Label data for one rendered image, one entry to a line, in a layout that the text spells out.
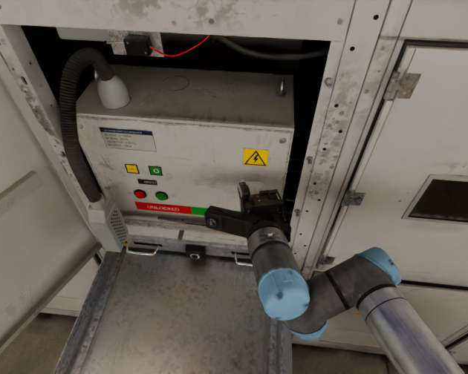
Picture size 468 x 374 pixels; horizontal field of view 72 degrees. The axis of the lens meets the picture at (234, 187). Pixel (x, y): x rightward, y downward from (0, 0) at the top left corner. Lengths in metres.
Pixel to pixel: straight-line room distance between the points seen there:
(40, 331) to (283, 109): 1.80
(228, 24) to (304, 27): 0.12
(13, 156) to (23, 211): 0.15
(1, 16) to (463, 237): 1.12
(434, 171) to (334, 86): 0.30
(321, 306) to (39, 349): 1.73
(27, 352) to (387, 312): 1.87
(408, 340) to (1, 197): 0.85
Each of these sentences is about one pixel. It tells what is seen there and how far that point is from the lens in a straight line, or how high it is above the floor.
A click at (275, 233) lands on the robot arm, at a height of 1.31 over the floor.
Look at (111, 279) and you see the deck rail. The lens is 1.13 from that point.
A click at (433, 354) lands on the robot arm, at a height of 1.33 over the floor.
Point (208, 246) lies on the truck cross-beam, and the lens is 1.04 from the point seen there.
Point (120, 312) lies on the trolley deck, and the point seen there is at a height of 0.85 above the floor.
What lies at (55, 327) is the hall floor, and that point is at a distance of 2.13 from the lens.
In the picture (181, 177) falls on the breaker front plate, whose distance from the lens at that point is 0.82.
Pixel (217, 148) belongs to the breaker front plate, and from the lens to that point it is 0.73.
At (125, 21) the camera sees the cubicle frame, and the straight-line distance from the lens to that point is 0.63.
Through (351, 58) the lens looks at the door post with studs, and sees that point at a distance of 0.62.
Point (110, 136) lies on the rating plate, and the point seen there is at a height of 1.33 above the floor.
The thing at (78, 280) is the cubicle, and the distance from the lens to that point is 1.54.
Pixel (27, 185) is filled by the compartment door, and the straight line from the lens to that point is 0.92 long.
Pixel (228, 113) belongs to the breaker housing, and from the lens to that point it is 0.71.
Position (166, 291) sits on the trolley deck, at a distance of 1.07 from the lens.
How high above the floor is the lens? 1.80
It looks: 48 degrees down
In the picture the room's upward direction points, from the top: straight up
